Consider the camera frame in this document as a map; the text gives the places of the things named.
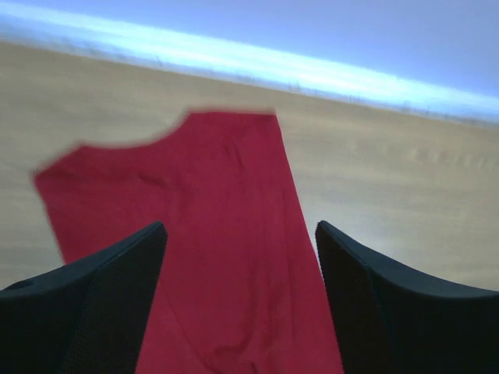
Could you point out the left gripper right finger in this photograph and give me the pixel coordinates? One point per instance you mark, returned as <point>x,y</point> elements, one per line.
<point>391,318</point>

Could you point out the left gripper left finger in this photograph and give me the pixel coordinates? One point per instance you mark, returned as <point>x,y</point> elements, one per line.
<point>88,316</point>

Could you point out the dark red t-shirt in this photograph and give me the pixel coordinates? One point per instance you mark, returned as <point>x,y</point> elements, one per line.
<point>240,289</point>

